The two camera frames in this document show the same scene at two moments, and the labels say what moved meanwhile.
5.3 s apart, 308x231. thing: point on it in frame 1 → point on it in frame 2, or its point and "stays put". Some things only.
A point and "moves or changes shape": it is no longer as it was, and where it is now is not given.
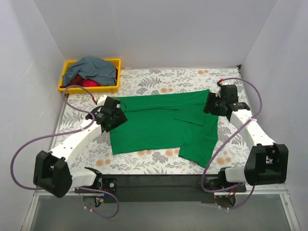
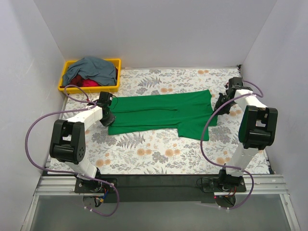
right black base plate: [219, 183] stays put
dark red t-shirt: [77, 81] stays put
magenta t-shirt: [89, 83] stays put
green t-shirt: [172, 120] moves or changes shape
